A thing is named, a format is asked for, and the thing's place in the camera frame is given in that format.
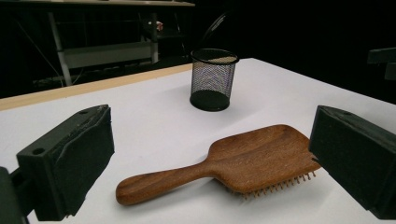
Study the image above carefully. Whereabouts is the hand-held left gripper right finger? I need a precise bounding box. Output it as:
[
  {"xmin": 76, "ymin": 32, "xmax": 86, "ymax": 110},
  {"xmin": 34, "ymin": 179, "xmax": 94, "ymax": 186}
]
[{"xmin": 307, "ymin": 105, "xmax": 396, "ymax": 220}]

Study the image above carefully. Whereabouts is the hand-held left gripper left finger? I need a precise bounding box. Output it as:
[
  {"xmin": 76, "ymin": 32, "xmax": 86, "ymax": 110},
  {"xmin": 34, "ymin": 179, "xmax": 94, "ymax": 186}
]
[{"xmin": 16, "ymin": 104, "xmax": 116, "ymax": 222}]

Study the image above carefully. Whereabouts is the wooden paddle hairbrush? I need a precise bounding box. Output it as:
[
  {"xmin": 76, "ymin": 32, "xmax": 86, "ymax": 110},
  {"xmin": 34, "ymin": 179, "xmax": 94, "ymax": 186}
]
[{"xmin": 115, "ymin": 124, "xmax": 322, "ymax": 207}]

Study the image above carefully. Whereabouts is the black mesh pen holder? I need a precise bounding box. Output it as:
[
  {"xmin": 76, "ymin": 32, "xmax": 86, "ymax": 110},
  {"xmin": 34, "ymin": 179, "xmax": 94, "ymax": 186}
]
[{"xmin": 189, "ymin": 48, "xmax": 241, "ymax": 112}]

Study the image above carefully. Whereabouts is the black folding chair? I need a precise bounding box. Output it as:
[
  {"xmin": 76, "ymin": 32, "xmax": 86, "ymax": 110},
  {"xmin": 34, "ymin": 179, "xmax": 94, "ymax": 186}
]
[{"xmin": 199, "ymin": 10, "xmax": 233, "ymax": 52}]

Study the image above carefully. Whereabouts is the white metal frame desk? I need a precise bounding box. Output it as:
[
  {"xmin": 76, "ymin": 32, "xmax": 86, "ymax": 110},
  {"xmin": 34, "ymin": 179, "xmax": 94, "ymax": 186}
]
[{"xmin": 0, "ymin": 0, "xmax": 196, "ymax": 88}]

